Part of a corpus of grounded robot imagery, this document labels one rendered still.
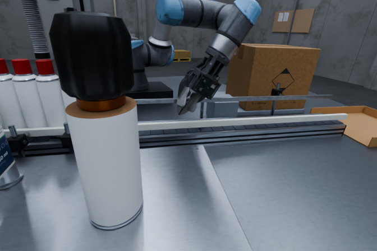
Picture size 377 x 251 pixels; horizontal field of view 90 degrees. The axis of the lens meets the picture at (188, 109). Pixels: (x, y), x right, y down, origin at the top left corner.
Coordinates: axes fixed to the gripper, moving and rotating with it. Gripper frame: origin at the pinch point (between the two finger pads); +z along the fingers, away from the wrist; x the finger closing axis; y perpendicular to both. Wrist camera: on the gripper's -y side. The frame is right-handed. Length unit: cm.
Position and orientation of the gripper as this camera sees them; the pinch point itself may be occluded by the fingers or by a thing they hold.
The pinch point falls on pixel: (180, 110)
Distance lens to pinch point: 59.5
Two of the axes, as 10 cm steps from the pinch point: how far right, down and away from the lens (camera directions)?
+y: 1.9, 3.8, -9.0
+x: 8.3, 4.3, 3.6
